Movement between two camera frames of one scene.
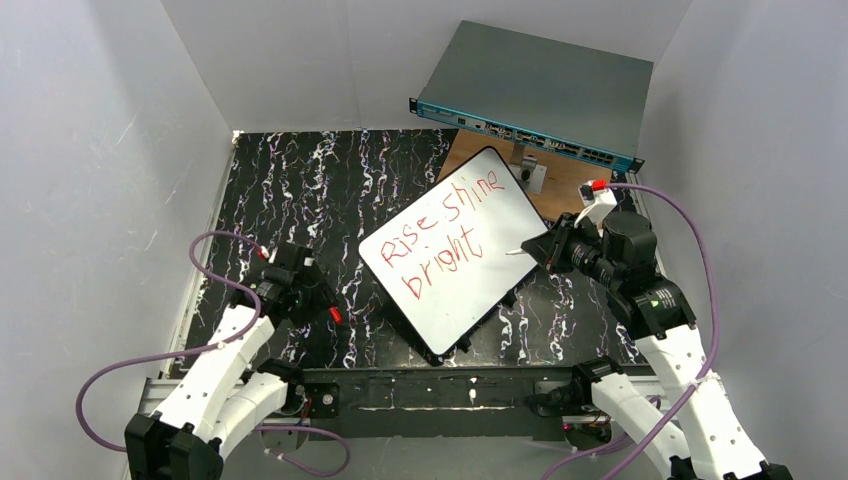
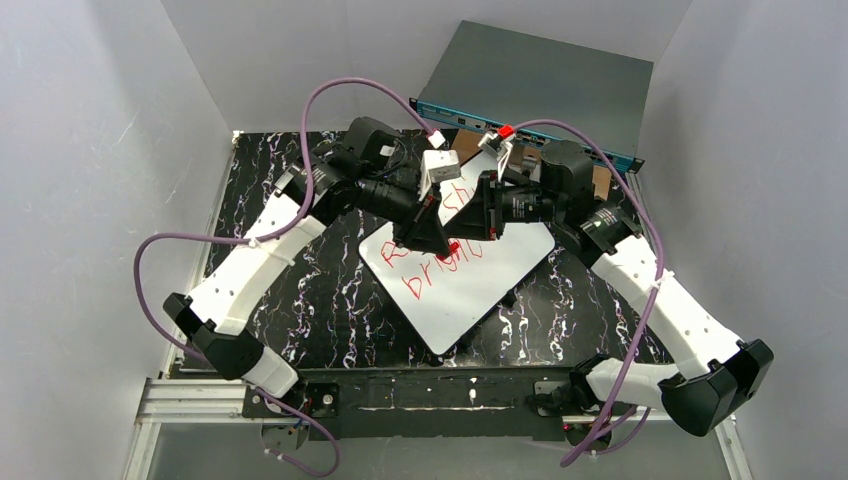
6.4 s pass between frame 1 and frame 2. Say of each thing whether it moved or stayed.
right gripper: moved
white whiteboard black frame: stayed
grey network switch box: stayed
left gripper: moved
